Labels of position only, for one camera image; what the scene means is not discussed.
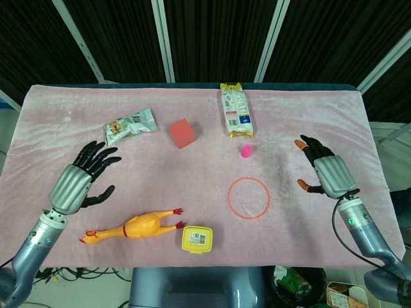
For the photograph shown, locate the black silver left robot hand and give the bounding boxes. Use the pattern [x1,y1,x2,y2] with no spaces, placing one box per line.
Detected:
[48,140,123,215]

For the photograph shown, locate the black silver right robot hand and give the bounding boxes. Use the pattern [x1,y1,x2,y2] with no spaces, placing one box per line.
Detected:
[293,134,358,198]

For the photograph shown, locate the thin orange ring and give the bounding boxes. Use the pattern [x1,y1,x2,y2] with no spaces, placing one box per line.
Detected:
[227,177,271,220]

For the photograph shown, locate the yellow rubber chicken toy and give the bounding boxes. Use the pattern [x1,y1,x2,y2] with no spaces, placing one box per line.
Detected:
[79,207,188,246]

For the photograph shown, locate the crumpled silver green snack bag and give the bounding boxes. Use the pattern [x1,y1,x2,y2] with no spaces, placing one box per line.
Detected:
[102,108,159,147]

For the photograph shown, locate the white yellow snack package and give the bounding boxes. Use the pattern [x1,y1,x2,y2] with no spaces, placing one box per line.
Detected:
[220,81,256,139]

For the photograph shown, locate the black bin with green bag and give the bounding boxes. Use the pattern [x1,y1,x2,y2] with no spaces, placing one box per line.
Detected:
[272,265,327,308]

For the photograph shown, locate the open cardboard box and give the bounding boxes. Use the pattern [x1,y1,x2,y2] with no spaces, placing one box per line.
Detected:
[326,281,370,308]

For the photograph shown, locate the pink plush table cloth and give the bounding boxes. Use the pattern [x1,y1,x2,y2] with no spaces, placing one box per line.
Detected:
[0,83,406,269]

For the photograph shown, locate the red foam cube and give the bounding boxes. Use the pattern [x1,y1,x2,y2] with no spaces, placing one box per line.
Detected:
[168,117,197,150]

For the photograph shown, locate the yellow lidded green container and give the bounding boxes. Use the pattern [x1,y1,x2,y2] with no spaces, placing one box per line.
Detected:
[181,225,214,255]

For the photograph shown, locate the blue grey robot torso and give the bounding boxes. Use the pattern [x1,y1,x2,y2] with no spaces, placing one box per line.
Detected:
[130,266,267,308]

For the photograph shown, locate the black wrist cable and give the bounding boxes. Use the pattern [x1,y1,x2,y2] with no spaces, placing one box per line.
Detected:
[332,189,386,267]

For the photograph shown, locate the tangled black floor cables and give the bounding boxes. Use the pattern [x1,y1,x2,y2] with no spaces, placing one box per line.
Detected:
[30,268,132,283]

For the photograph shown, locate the white partition frame post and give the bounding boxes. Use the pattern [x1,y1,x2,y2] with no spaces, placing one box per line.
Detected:
[150,0,176,83]
[358,19,411,94]
[255,0,290,83]
[53,0,105,83]

